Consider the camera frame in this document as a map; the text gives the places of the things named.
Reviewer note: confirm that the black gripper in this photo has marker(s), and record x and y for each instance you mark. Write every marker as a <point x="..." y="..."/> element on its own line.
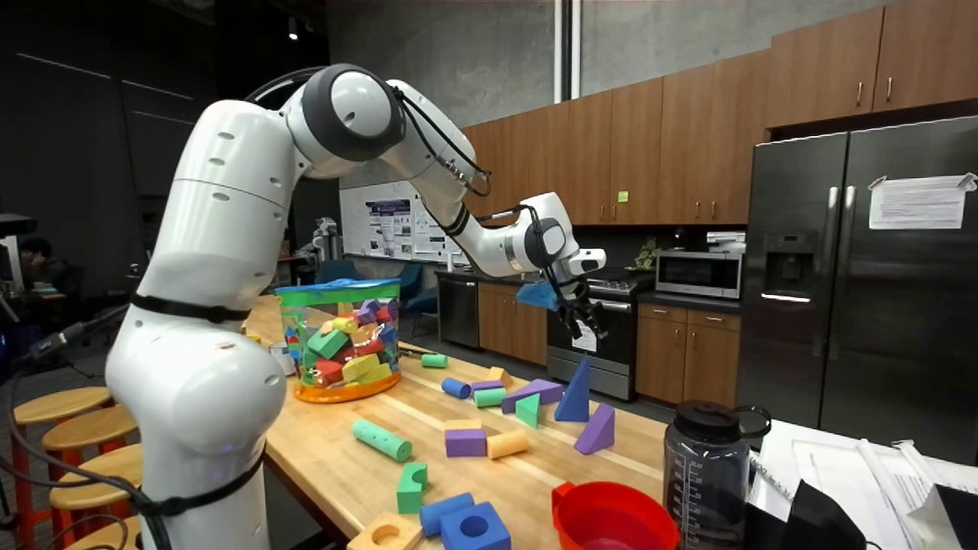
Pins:
<point x="577" y="311"/>

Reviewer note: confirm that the orange block with hole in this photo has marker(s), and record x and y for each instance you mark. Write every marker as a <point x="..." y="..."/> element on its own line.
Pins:
<point x="387" y="532"/>

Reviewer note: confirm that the red bowl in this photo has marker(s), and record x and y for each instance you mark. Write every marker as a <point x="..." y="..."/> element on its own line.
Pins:
<point x="608" y="517"/>

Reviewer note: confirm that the clear bag of blocks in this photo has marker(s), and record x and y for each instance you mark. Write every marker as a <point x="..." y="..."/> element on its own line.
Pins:
<point x="344" y="338"/>

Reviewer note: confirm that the small green foam cylinder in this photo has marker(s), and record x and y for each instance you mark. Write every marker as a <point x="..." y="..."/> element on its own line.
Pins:
<point x="489" y="399"/>

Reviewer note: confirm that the purple foam wedge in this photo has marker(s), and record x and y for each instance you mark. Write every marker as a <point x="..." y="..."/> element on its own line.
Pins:
<point x="598" y="434"/>

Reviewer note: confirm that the purple foam cube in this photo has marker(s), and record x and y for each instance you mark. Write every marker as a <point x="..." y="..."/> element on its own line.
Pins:
<point x="467" y="443"/>

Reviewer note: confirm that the microwave oven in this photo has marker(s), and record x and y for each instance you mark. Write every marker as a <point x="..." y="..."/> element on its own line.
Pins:
<point x="700" y="274"/>

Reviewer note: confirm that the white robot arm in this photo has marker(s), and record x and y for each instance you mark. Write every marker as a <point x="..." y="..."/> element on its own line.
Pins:
<point x="196" y="386"/>

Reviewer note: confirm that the orange foam cylinder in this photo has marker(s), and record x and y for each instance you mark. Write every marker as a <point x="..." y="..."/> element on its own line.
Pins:
<point x="504" y="443"/>

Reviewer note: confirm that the stainless steel refrigerator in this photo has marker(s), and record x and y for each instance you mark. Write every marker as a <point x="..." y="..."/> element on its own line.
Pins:
<point x="860" y="285"/>

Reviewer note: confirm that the far green foam cylinder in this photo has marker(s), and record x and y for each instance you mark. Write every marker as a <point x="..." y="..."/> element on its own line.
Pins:
<point x="434" y="362"/>

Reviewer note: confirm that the blue square block with hole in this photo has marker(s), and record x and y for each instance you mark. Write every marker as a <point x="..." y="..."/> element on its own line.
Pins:
<point x="474" y="531"/>

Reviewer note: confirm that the purple foam bar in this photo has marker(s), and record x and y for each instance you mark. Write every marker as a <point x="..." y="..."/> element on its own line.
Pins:
<point x="544" y="388"/>

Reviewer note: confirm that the small orange foam block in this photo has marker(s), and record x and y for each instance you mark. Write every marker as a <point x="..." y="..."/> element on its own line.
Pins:
<point x="500" y="373"/>

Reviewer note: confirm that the dark water bottle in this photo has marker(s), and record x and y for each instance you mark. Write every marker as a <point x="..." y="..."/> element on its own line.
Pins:
<point x="707" y="471"/>

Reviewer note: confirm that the green notched foam block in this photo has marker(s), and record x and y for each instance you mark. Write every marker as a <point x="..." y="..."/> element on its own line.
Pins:
<point x="410" y="488"/>

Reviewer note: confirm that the small blue foam cylinder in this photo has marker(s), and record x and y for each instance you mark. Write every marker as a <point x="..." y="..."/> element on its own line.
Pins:
<point x="457" y="388"/>

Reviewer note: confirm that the wooden stool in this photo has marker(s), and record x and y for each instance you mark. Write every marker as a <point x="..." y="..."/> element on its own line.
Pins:
<point x="29" y="414"/>
<point x="101" y="430"/>

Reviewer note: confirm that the oven range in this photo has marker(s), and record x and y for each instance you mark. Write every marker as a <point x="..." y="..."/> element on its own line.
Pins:
<point x="608" y="344"/>

